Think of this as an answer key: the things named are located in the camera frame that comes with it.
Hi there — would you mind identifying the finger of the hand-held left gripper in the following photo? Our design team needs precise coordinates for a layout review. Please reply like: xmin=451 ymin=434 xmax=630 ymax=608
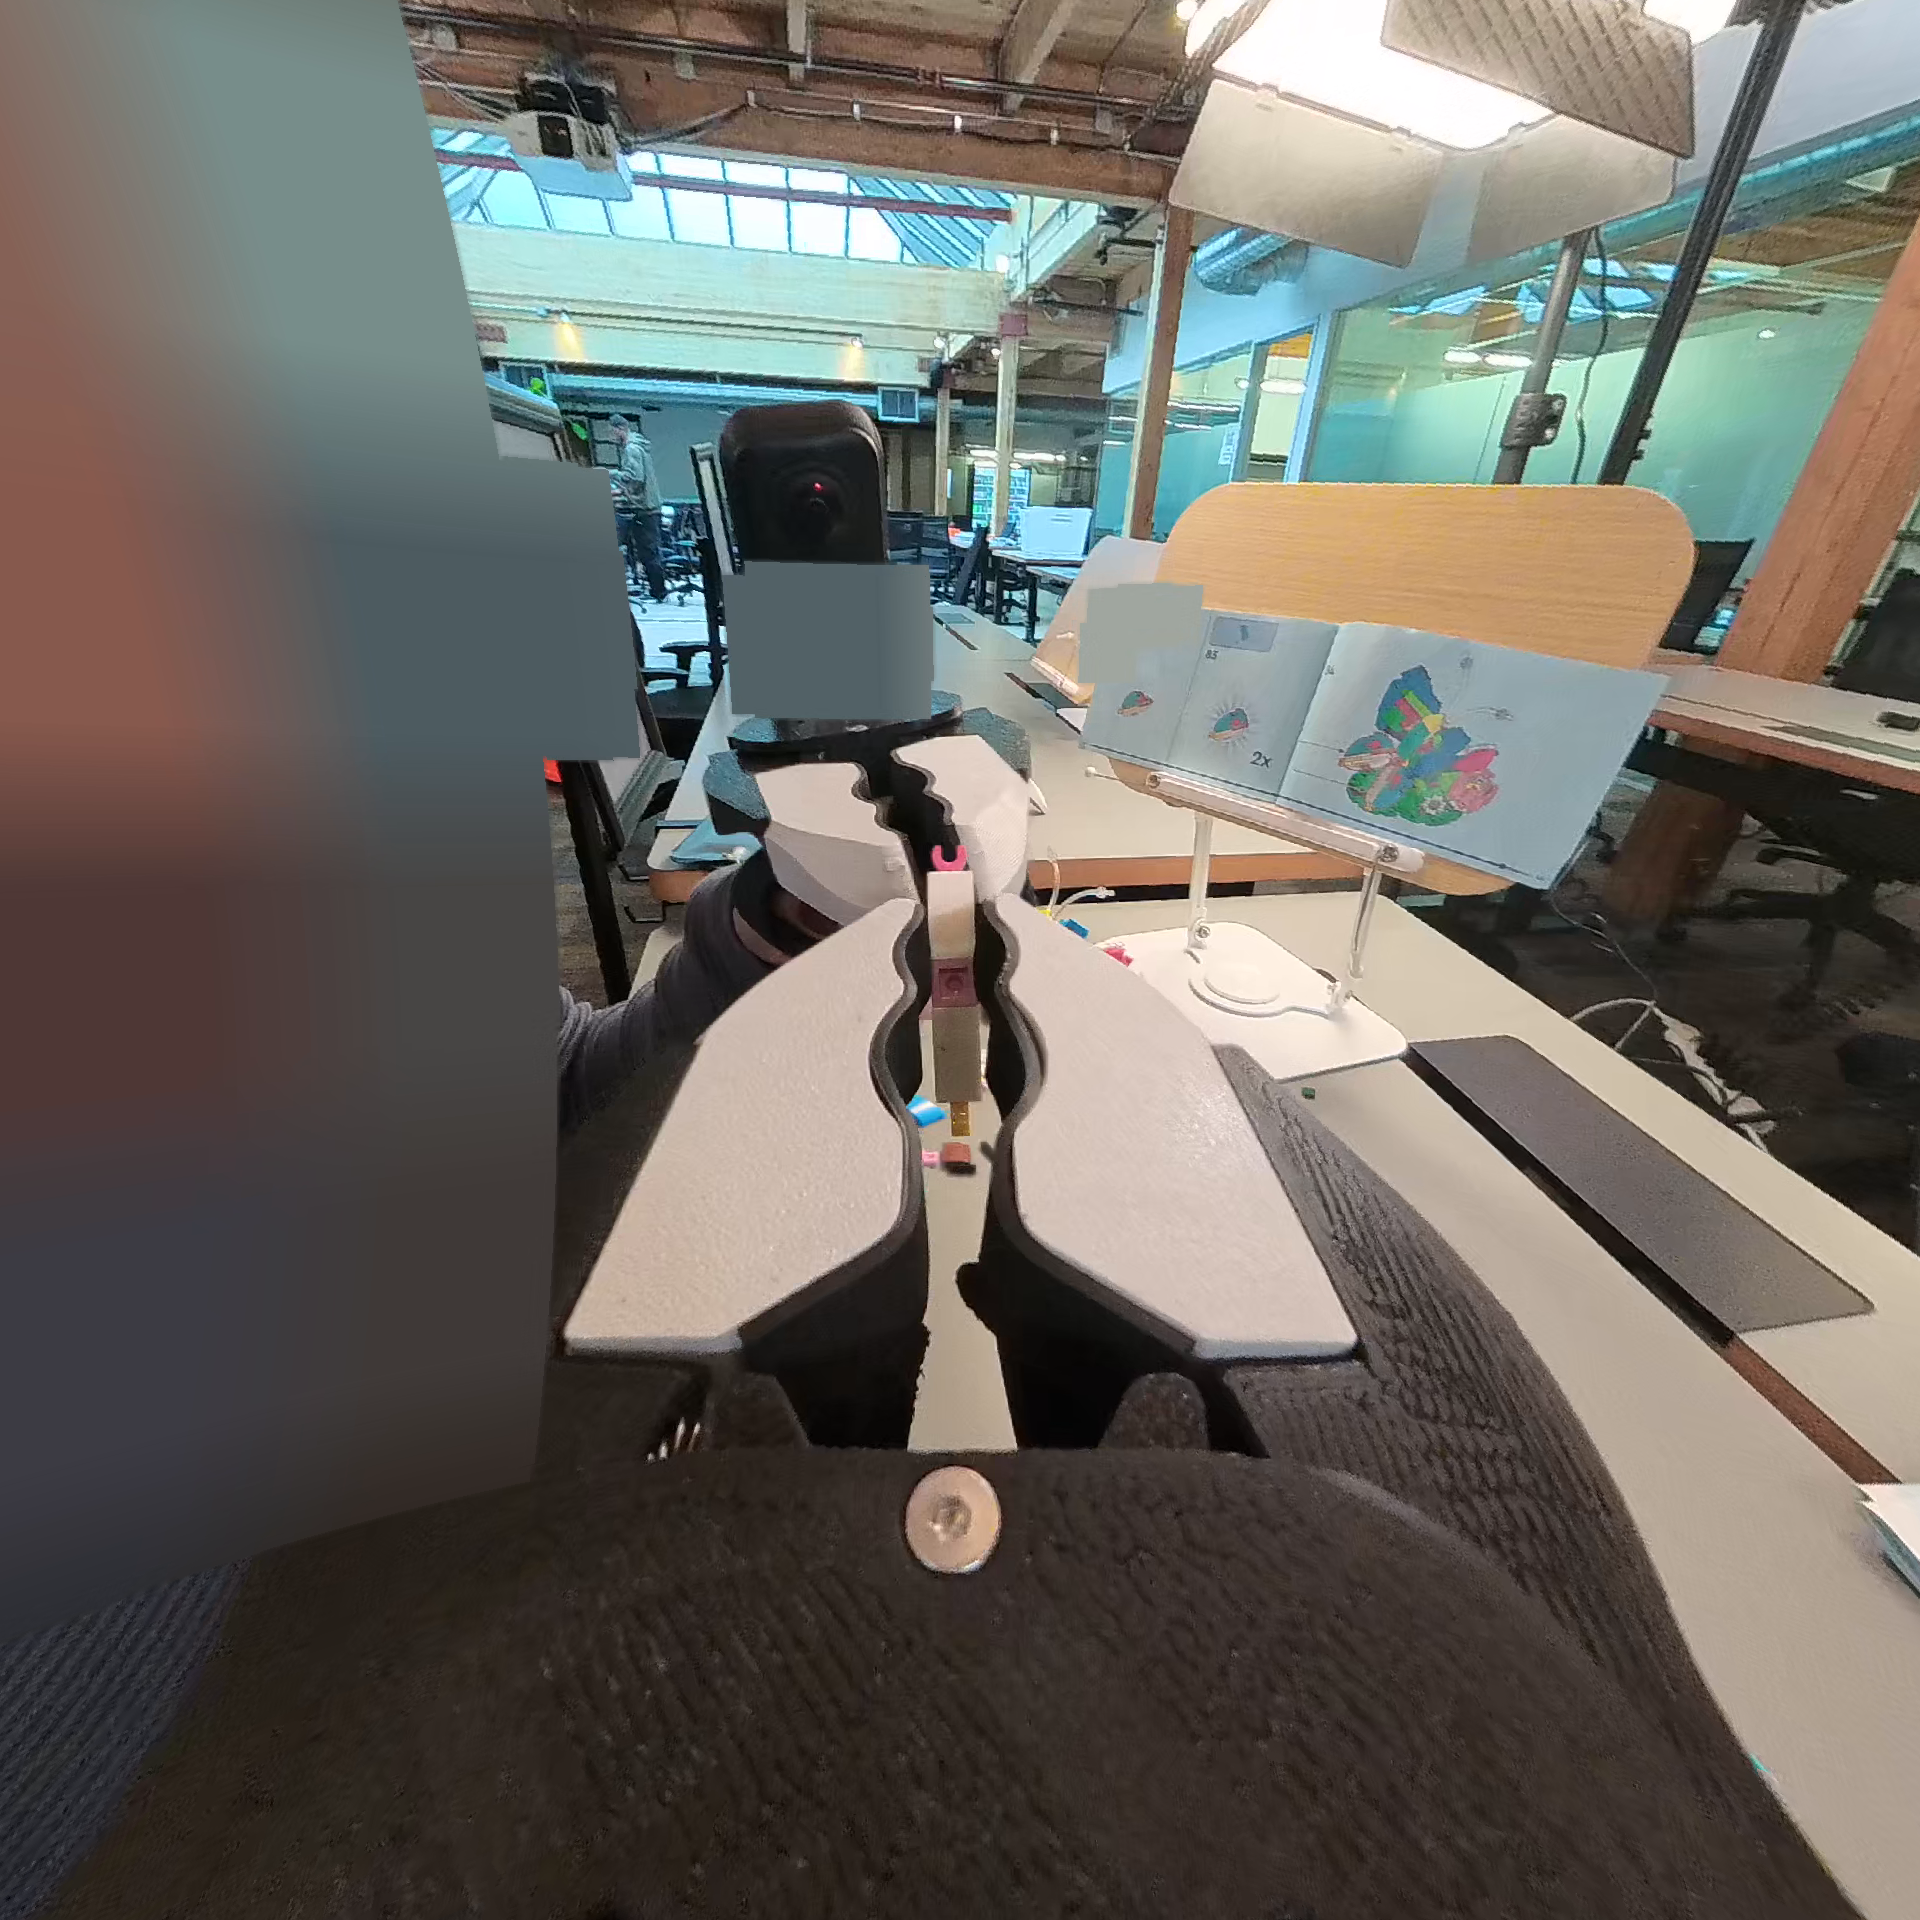
xmin=897 ymin=732 xmax=1040 ymax=912
xmin=761 ymin=760 xmax=916 ymax=928

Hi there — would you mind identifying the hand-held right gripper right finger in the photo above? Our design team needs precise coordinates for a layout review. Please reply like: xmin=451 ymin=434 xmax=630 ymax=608
xmin=978 ymin=896 xmax=1365 ymax=1366

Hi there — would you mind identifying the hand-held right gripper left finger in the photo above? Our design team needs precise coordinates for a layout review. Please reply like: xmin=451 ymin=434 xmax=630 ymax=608
xmin=563 ymin=896 xmax=923 ymax=1366

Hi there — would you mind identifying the white and pink lego assembly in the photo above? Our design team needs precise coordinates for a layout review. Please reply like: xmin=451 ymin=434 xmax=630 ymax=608
xmin=922 ymin=843 xmax=986 ymax=1144

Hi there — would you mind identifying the person's left forearm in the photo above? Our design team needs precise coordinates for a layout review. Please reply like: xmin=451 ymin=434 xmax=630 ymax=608
xmin=557 ymin=882 xmax=752 ymax=1129

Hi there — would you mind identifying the pile of loose lego pieces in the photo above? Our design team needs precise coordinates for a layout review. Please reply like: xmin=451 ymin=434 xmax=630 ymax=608
xmin=901 ymin=896 xmax=1146 ymax=1183

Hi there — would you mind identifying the lego instruction booklet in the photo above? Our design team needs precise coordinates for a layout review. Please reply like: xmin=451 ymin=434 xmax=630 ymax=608
xmin=1080 ymin=595 xmax=1670 ymax=889

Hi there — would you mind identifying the person's left hand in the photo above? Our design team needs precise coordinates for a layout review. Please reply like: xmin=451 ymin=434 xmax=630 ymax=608
xmin=730 ymin=857 xmax=845 ymax=986

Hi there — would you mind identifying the clear book stand white base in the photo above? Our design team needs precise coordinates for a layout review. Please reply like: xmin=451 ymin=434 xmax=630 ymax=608
xmin=1106 ymin=756 xmax=1426 ymax=1072

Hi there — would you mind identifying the pale desk divider panel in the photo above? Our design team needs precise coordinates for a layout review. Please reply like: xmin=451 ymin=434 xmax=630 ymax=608
xmin=1029 ymin=536 xmax=1174 ymax=711

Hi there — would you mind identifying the brown wooden support column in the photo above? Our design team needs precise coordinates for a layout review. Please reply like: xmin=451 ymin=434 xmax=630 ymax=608
xmin=1125 ymin=208 xmax=1197 ymax=539

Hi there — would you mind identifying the black table inset panel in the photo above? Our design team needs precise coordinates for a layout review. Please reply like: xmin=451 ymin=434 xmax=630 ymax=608
xmin=1409 ymin=1035 xmax=1877 ymax=1340

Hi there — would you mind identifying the wooden desk divider panel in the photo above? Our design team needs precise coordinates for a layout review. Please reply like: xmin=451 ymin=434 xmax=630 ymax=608
xmin=1154 ymin=480 xmax=1697 ymax=904

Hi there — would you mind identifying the grey light stand pole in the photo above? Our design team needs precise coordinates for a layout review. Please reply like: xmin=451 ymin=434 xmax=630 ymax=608
xmin=1491 ymin=231 xmax=1595 ymax=484

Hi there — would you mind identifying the studio light panel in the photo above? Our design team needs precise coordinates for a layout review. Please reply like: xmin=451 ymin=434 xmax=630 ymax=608
xmin=1168 ymin=0 xmax=1697 ymax=275

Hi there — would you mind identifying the white ceiling projector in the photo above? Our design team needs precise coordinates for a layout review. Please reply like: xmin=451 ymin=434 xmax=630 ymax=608
xmin=501 ymin=67 xmax=635 ymax=206

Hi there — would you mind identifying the black mesh office chair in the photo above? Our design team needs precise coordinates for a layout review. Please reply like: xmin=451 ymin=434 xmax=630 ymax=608
xmin=1707 ymin=598 xmax=1920 ymax=995

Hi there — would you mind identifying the black light stand pole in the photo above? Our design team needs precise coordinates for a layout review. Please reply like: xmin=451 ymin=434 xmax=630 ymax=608
xmin=1595 ymin=0 xmax=1805 ymax=484

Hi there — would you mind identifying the large wooden beam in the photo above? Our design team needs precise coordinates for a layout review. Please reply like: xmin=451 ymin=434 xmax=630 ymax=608
xmin=1603 ymin=225 xmax=1920 ymax=921

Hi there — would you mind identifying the white floor cable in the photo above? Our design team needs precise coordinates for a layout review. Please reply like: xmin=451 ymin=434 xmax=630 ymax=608
xmin=1572 ymin=992 xmax=1776 ymax=1129

